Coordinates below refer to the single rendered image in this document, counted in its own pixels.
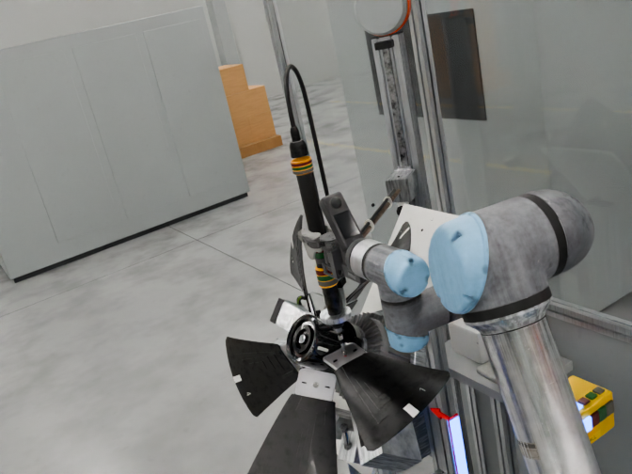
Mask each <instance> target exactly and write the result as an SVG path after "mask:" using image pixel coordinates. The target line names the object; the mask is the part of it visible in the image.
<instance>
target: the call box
mask: <svg viewBox="0 0 632 474"><path fill-rule="evenodd" d="M568 380H569V382H570V385H571V388H572V390H573V393H574V396H575V399H576V402H577V401H578V400H579V399H580V398H582V397H584V398H586V397H585V395H586V394H587V393H589V392H593V389H594V388H596V387H599V386H597V385H595V384H593V383H590V382H588V381H585V380H583V379H581V378H578V377H576V376H574V375H572V376H570V377H569V378H568ZM602 388H603V387H602ZM604 390H605V392H603V393H602V394H601V395H598V394H597V397H596V398H595V399H594V400H590V399H589V400H590V402H589V403H588V404H586V405H583V404H582V405H583V407H582V408H581V409H580V410H579V412H580V415H581V417H582V420H584V419H585V418H586V417H588V416H589V415H591V414H592V413H593V412H595V411H596V410H597V409H599V408H600V407H601V406H603V405H605V403H607V402H608V401H610V400H613V397H612V392H611V391H610V390H607V389H605V388H604ZM613 427H614V413H612V414H611V415H610V416H608V417H607V418H606V419H604V420H603V421H601V422H600V423H599V424H597V425H596V426H595V427H593V428H592V429H591V430H590V431H589V432H587V434H588V437H589V439H590V442H591V444H592V443H593V442H594V441H596V440H597V439H598V438H600V437H601V436H602V435H604V434H605V433H606V432H608V431H609V430H610V429H612V428H613Z"/></svg>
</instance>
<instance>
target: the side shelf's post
mask: <svg viewBox="0 0 632 474"><path fill-rule="evenodd" d="M490 402H491V408H492V415H493V422H494V429H495V436H496V442H497V449H498V461H499V468H500V474H519V469H518V463H517V455H516V447H515V441H514V428H513V425H512V423H511V420H510V417H509V414H508V412H507V409H506V406H505V404H504V403H501V402H499V401H497V400H495V399H493V398H491V397H490Z"/></svg>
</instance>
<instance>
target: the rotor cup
mask: <svg viewBox="0 0 632 474"><path fill-rule="evenodd" d="M317 318H319V317H317V316H314V315H311V314H304V315H302V316H300V317H298V318H297V319H296V320H295V321H294V323H293V324H292V326H291V328H290V331H289V333H288V337H287V341H286V351H287V355H288V358H289V360H290V361H291V362H293V363H294V364H297V365H302V366H306V367H309V368H311V369H314V370H317V371H323V372H328V373H333V374H335V372H334V371H333V370H331V369H330V368H328V367H326V366H325V365H324V364H323V362H324V360H323V358H324V357H325V356H327V355H329V354H331V353H333V352H335V351H337V350H338V349H339V348H341V345H340V340H339V337H338V335H339V333H338V332H337V331H336V329H335V328H331V327H332V324H331V325H329V324H323V323H322V322H321V321H320V320H318V319H317ZM341 329H342V331H341V334H342V336H343V345H344V346H345V345H347V344H349V343H355V344H356V345H358V346H359V347H361V348H362V339H361V335H360V332H359V330H358V328H357V327H356V325H355V324H353V323H350V322H347V321H345V322H343V327H342V328H341ZM301 335H305V336H306V339H305V341H304V342H303V343H300V341H299V339H300V336H301ZM318 346H320V347H323V348H326V349H328V352H325V351H322V350H318Z"/></svg>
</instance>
